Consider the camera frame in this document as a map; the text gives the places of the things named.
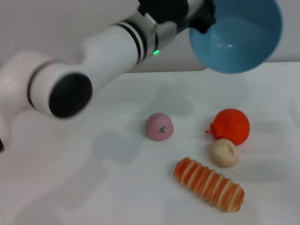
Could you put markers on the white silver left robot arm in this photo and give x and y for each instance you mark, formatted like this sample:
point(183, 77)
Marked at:
point(98, 58)

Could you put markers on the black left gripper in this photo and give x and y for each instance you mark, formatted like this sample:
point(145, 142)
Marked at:
point(189, 16)

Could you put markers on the orange striped bread loaf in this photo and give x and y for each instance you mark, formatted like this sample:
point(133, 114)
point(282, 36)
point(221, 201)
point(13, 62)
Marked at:
point(208, 185)

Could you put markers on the orange red fruit toy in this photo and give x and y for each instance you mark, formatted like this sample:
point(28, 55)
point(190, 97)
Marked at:
point(234, 126)

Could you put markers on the pink peach bun toy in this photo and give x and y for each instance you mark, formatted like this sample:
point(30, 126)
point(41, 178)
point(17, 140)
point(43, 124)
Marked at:
point(155, 126)

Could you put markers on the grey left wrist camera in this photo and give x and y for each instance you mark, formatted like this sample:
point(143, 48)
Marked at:
point(164, 9)

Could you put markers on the beige egg yolk pastry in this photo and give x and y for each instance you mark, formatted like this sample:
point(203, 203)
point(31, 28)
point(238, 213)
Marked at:
point(223, 153)

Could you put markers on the blue plastic bowl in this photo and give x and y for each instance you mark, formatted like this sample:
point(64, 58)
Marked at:
point(246, 42)

